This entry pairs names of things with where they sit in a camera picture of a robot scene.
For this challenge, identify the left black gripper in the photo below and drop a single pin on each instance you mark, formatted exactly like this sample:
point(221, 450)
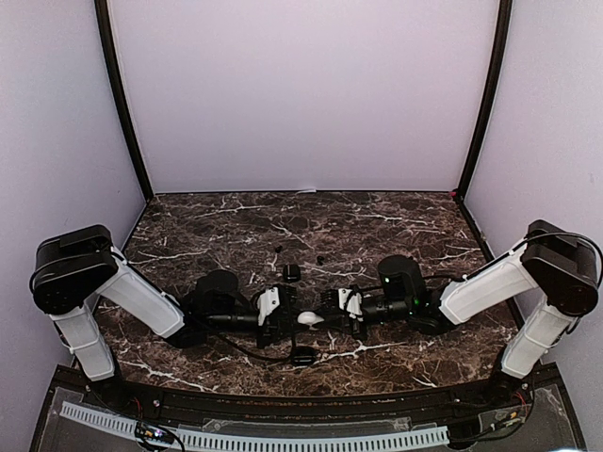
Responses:
point(290, 330)

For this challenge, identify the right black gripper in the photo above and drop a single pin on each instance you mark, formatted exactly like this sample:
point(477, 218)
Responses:
point(344, 325)

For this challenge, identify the white earbud charging case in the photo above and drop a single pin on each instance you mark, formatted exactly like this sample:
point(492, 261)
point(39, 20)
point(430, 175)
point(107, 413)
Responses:
point(309, 318)

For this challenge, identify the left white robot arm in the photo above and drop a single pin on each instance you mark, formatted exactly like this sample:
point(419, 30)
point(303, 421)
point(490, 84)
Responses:
point(73, 267)

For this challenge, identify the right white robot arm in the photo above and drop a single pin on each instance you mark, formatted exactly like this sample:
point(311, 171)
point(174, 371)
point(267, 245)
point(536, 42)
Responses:
point(566, 267)

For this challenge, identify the black closed charging case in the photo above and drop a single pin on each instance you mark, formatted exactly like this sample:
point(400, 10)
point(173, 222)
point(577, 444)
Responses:
point(303, 356)

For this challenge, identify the black open charging case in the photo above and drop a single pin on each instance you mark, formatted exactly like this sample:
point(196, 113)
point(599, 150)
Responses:
point(291, 273)

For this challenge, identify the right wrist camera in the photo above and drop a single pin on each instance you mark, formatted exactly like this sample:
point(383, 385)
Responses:
point(350, 302)

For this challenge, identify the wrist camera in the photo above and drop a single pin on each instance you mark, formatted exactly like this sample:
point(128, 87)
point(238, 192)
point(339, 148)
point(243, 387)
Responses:
point(350, 302)
point(267, 302)

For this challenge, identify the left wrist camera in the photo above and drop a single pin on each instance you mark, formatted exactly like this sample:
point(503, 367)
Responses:
point(267, 302)

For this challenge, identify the white slotted cable duct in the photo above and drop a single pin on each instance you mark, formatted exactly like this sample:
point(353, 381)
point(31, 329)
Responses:
point(195, 440)

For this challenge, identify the black front frame rail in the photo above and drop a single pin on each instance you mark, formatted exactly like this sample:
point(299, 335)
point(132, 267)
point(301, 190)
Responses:
point(539, 417)

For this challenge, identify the left black frame post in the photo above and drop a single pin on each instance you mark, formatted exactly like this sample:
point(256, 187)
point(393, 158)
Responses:
point(114, 75)

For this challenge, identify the black frame post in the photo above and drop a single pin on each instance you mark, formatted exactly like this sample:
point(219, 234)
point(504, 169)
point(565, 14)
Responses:
point(504, 14)
point(114, 75)

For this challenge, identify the right black frame post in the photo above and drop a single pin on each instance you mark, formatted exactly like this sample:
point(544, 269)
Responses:
point(504, 14)

